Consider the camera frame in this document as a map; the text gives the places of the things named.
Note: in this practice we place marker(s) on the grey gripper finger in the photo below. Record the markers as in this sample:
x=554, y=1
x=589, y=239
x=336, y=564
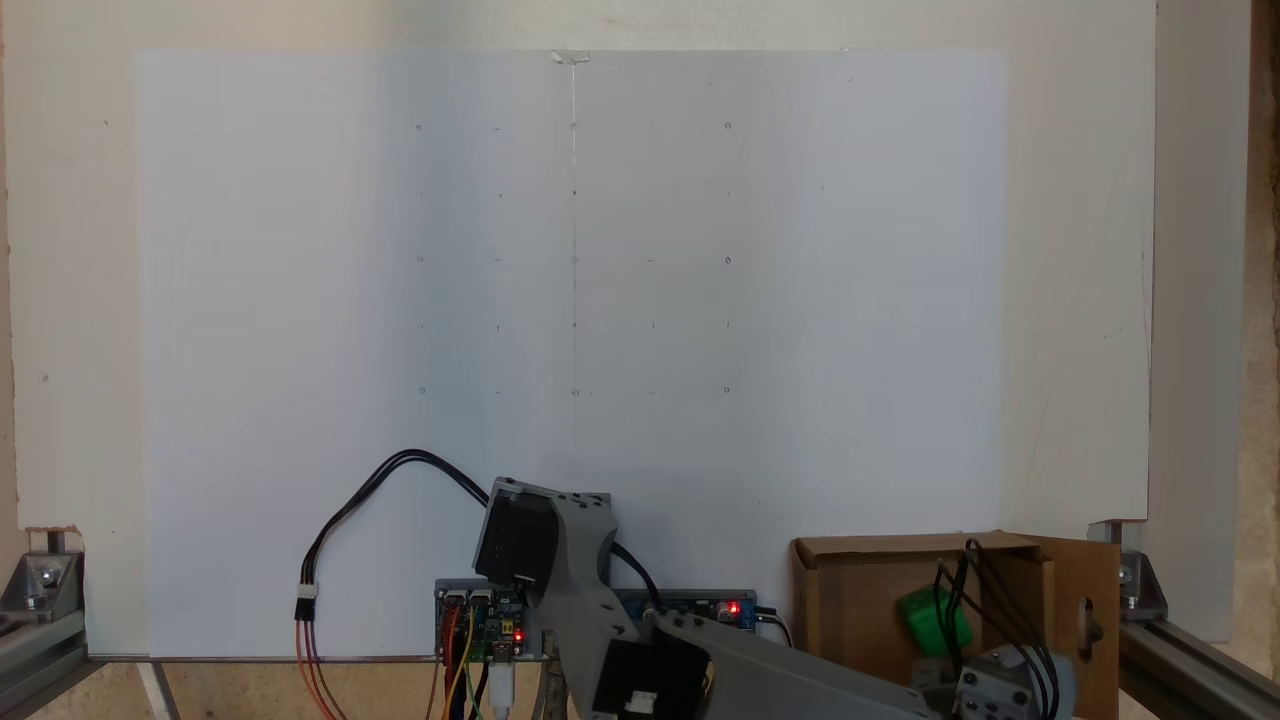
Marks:
x=935, y=675

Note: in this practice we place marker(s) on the white paper sheet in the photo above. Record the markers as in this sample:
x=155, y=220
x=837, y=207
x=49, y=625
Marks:
x=300, y=300

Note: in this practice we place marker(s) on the grey metal clamp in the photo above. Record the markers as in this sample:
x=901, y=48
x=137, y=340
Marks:
x=550, y=690

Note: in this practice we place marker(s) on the brown cardboard box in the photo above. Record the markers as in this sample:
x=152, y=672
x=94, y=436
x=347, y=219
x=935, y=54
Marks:
x=850, y=620

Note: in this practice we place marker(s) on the grey board mounting plate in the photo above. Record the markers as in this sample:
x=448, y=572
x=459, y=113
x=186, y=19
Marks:
x=450, y=586

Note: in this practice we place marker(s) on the green dice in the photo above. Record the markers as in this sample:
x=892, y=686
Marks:
x=925, y=620

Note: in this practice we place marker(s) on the blue circuit board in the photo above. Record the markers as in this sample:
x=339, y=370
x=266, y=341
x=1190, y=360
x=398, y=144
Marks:
x=690, y=607

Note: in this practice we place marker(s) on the aluminium frame post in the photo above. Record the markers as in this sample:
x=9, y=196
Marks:
x=40, y=650
x=1180, y=670

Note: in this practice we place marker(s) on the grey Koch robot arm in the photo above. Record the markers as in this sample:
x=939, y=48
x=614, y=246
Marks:
x=580, y=560

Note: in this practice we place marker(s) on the green circuit board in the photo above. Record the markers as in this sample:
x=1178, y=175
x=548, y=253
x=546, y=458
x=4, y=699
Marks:
x=487, y=628

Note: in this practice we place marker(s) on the metal corner bracket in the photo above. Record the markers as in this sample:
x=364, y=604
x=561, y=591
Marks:
x=45, y=575
x=1140, y=585

